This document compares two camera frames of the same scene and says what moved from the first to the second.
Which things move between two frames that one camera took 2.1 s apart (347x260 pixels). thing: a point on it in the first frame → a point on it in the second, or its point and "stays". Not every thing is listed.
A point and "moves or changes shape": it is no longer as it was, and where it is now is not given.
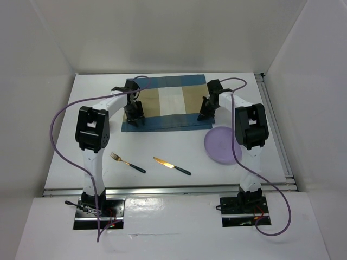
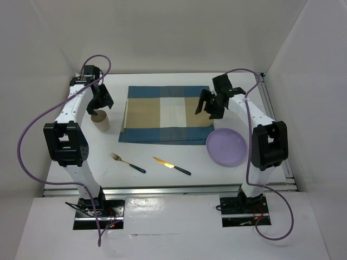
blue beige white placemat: [172, 103] moves or changes shape
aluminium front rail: [162, 190] stays
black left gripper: [138, 115] → [105, 100]
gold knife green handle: [166, 163] stays
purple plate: [218, 145] stays
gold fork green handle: [117, 158] stays
